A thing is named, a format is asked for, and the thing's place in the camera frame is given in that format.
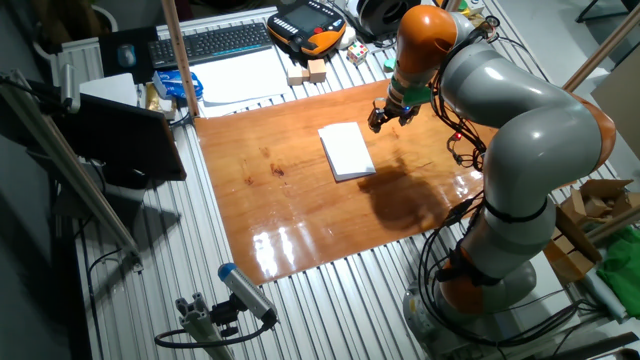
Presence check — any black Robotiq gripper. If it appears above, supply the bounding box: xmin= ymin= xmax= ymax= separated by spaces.
xmin=367 ymin=94 xmax=422 ymax=135

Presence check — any white paper sheet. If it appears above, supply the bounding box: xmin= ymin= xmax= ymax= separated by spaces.
xmin=317 ymin=121 xmax=377 ymax=183

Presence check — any colourful Rubik's cube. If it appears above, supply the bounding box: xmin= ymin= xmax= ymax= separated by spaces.
xmin=345 ymin=41 xmax=370 ymax=67

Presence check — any large light wooden block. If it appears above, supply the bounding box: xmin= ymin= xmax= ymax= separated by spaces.
xmin=307 ymin=58 xmax=328 ymax=84

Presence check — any white round object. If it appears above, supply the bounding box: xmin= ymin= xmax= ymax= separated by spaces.
xmin=335 ymin=25 xmax=357 ymax=51

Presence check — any black filament spool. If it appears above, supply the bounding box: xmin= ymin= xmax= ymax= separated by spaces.
xmin=357 ymin=0 xmax=422 ymax=37

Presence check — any small light wooden block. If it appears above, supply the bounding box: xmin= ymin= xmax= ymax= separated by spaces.
xmin=286 ymin=65 xmax=310 ymax=87

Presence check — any orange black teach pendant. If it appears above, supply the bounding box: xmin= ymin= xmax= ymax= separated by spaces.
xmin=266 ymin=0 xmax=348 ymax=58

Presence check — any glossy orange wooden board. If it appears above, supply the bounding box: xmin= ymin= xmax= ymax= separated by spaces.
xmin=193 ymin=78 xmax=501 ymax=286

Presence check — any stack of white paper sheets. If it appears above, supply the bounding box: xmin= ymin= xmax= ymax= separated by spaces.
xmin=189 ymin=47 xmax=294 ymax=119

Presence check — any black computer keyboard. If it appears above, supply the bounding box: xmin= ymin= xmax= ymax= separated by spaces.
xmin=147 ymin=21 xmax=275 ymax=70

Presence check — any blue tissue pack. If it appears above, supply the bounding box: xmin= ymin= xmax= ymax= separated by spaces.
xmin=152 ymin=69 xmax=205 ymax=101

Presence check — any open cardboard box with flaps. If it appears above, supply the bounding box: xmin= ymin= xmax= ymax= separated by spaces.
xmin=559 ymin=178 xmax=640 ymax=226

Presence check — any wooden upright pole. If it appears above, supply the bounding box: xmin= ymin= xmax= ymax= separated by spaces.
xmin=160 ymin=0 xmax=201 ymax=119

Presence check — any long slanted wooden pole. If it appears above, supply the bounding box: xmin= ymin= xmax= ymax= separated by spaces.
xmin=562 ymin=3 xmax=640 ymax=93

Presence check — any cardboard box with wooden blocks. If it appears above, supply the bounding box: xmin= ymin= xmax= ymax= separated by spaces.
xmin=542 ymin=207 xmax=604 ymax=284

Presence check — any brown cardboard panel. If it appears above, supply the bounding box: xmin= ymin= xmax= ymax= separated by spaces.
xmin=591 ymin=59 xmax=640 ymax=161

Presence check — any white flat panel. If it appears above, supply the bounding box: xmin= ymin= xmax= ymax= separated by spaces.
xmin=529 ymin=249 xmax=581 ymax=329

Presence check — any gold foil packet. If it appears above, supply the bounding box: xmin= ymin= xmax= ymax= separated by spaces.
xmin=144 ymin=82 xmax=177 ymax=120

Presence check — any wooden slat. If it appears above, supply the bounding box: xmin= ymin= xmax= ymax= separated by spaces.
xmin=584 ymin=203 xmax=640 ymax=245

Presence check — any black flat monitor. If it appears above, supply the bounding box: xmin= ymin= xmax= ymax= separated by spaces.
xmin=29 ymin=79 xmax=188 ymax=191

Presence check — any grey rolled sheet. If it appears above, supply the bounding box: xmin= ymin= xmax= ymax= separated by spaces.
xmin=582 ymin=269 xmax=627 ymax=321

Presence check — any grey computer mouse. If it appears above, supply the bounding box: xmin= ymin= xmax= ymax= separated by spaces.
xmin=116 ymin=43 xmax=138 ymax=69

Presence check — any green cloth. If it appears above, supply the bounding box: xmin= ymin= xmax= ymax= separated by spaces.
xmin=596 ymin=239 xmax=640 ymax=319

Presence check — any black mouse pad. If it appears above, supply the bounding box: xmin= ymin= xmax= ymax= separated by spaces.
xmin=98 ymin=25 xmax=160 ymax=85

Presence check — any white flat box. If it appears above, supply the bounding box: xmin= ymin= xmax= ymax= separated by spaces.
xmin=78 ymin=72 xmax=139 ymax=108

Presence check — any slanted aluminium beam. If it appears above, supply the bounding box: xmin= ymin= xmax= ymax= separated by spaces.
xmin=0 ymin=69 xmax=144 ymax=274

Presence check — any silver webcam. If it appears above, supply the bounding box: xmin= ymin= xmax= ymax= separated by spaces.
xmin=58 ymin=62 xmax=82 ymax=115

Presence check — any grey camera with blue tip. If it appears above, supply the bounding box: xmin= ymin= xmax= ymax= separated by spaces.
xmin=217 ymin=262 xmax=279 ymax=324

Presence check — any aluminium profile camera mount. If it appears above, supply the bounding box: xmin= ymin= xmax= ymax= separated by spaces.
xmin=174 ymin=292 xmax=236 ymax=360

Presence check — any black camera cable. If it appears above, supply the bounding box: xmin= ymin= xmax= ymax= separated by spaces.
xmin=153 ymin=319 xmax=276 ymax=350

